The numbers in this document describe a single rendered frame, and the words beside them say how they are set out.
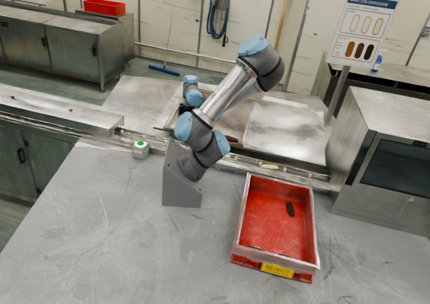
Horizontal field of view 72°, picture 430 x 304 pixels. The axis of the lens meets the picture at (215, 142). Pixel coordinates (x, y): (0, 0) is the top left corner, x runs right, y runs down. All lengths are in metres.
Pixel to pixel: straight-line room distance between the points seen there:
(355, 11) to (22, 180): 2.52
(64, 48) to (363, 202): 3.97
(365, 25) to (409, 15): 3.11
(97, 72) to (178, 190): 3.21
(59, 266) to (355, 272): 1.13
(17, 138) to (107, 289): 1.36
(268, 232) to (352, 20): 1.50
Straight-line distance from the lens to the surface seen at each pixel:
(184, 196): 1.38
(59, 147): 2.09
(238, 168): 1.63
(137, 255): 1.26
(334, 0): 4.86
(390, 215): 1.65
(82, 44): 4.38
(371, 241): 1.59
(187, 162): 1.34
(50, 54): 4.73
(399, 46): 5.47
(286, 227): 1.44
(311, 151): 1.88
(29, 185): 2.51
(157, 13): 5.61
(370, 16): 2.31
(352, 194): 1.54
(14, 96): 2.28
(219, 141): 1.27
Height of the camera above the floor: 1.83
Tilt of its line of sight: 32 degrees down
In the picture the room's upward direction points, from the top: 8 degrees clockwise
